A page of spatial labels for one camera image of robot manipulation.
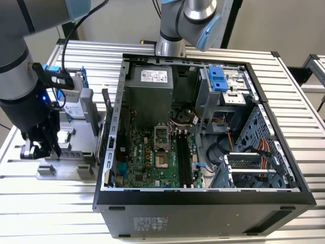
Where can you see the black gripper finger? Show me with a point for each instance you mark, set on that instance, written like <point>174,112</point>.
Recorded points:
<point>54,137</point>
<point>28,152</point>

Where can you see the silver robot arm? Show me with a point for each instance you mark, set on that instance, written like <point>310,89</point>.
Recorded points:
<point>15,63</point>

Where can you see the black RAM slot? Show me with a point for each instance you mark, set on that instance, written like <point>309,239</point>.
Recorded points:
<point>182,157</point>
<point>186,157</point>
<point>179,157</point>

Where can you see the silver CPU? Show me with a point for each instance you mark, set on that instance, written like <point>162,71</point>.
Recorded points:
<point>64,137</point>

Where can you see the grey parts rack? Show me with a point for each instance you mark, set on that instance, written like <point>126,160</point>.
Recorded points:
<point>81,142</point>

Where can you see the hard disk in blue carrier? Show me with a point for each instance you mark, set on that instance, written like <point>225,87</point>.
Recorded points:
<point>75,111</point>

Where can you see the black case fan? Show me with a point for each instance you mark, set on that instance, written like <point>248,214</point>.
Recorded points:
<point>126,119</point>

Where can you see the teal board connector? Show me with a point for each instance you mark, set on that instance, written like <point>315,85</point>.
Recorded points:
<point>122,169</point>

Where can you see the grey power supply unit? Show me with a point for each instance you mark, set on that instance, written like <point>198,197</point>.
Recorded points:
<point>149,101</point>

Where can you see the CPU socket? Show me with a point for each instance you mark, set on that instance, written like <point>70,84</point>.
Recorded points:
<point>161,159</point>

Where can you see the green motherboard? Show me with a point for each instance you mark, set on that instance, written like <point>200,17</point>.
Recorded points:
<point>165,175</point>

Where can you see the black PC case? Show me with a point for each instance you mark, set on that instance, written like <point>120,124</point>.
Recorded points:
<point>177,216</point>

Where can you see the perforated metal disk bay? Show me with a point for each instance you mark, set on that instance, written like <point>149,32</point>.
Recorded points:
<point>221,175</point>

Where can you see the blue plastic drive latch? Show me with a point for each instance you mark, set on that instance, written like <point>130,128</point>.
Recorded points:
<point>215,76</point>

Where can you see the small aluminium slat table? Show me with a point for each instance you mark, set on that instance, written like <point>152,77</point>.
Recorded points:
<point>314,73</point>

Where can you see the silver camera in black bracket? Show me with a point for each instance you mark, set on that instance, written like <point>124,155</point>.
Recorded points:
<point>71,96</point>

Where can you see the black table connector bracket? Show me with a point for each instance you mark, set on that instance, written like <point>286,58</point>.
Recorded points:
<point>298,73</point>

